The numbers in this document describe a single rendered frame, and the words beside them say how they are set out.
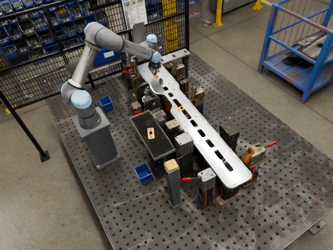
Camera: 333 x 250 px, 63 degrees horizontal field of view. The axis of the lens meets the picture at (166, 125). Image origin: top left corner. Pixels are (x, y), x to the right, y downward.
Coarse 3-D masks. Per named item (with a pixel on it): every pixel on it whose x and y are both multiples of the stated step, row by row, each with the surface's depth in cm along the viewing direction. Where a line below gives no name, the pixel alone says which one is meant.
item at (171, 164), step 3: (171, 159) 152; (165, 162) 151; (168, 162) 150; (171, 162) 150; (174, 162) 150; (165, 165) 150; (168, 165) 149; (171, 165) 149; (174, 165) 149; (177, 165) 149; (168, 168) 148; (171, 168) 148; (174, 168) 148
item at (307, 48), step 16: (288, 0) 314; (272, 16) 315; (272, 32) 331; (320, 32) 355; (288, 48) 314; (304, 48) 319; (320, 48) 319; (272, 64) 359; (288, 64) 357; (304, 64) 354; (320, 64) 287; (288, 80) 335; (304, 80) 333; (320, 80) 332; (304, 96) 324
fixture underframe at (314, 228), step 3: (321, 219) 225; (318, 222) 228; (321, 222) 235; (324, 222) 234; (315, 225) 230; (318, 225) 232; (321, 225) 233; (324, 225) 233; (312, 228) 232; (315, 228) 232; (318, 228) 232; (312, 231) 230; (315, 231) 230
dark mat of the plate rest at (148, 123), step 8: (136, 120) 173; (144, 120) 173; (152, 120) 172; (144, 128) 168; (160, 128) 167; (144, 136) 164; (160, 136) 163; (152, 144) 159; (160, 144) 159; (168, 144) 159; (152, 152) 156; (160, 152) 155
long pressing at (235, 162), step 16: (144, 64) 239; (160, 64) 237; (144, 80) 225; (176, 96) 209; (176, 112) 198; (192, 112) 196; (192, 128) 186; (208, 128) 185; (224, 144) 175; (208, 160) 168; (240, 160) 167; (224, 176) 160; (240, 176) 159
